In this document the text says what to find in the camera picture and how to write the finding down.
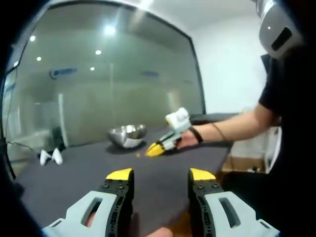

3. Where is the stainless steel bowl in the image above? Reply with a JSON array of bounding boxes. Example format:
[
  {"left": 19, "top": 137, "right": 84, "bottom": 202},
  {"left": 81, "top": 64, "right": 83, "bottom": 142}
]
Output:
[{"left": 108, "top": 124, "right": 148, "bottom": 149}]

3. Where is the person's right hand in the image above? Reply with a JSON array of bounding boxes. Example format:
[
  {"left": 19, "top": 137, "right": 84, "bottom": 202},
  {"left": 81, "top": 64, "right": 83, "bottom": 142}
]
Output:
[{"left": 175, "top": 126, "right": 204, "bottom": 150}]

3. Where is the person's left hand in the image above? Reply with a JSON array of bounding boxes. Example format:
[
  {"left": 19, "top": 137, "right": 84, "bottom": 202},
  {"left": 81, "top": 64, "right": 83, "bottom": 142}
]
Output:
[{"left": 148, "top": 227, "right": 174, "bottom": 237}]

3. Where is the black furniture top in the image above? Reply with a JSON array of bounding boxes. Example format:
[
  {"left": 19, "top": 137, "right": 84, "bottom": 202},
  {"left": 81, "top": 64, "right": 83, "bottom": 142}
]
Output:
[{"left": 189, "top": 113, "right": 249, "bottom": 125}]

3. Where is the dark grey table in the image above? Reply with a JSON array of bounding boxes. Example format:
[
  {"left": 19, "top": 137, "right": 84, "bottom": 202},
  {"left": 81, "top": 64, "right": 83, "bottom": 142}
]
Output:
[{"left": 14, "top": 122, "right": 233, "bottom": 237}]

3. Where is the black stand leg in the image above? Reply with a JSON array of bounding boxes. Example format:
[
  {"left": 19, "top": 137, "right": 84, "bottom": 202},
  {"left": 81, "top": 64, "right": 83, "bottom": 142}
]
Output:
[{"left": 2, "top": 139, "right": 17, "bottom": 180}]

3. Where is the person in black shirt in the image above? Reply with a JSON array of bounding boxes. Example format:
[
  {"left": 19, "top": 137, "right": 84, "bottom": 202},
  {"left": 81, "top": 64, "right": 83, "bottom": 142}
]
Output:
[{"left": 221, "top": 44, "right": 316, "bottom": 237}]

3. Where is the blue white glass sign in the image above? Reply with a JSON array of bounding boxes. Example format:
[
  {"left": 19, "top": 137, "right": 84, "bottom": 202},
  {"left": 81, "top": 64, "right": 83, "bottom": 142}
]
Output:
[{"left": 49, "top": 67, "right": 78, "bottom": 79}]

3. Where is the white grey head-worn device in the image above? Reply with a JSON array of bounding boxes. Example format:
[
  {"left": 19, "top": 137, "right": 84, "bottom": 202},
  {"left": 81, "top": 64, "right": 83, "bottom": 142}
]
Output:
[{"left": 254, "top": 0, "right": 305, "bottom": 60}]

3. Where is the black wrist strap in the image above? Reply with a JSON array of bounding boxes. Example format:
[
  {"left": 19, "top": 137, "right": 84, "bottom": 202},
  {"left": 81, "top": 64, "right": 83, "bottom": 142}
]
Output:
[{"left": 191, "top": 126, "right": 204, "bottom": 144}]

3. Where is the thin brown bracelet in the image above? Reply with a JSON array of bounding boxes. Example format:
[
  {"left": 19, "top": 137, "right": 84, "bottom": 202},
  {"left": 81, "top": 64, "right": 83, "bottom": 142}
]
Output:
[{"left": 213, "top": 123, "right": 227, "bottom": 142}]

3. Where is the black wall monitor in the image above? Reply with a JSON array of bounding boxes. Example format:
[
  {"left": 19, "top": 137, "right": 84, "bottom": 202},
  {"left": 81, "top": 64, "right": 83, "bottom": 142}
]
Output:
[{"left": 260, "top": 54, "right": 273, "bottom": 75}]

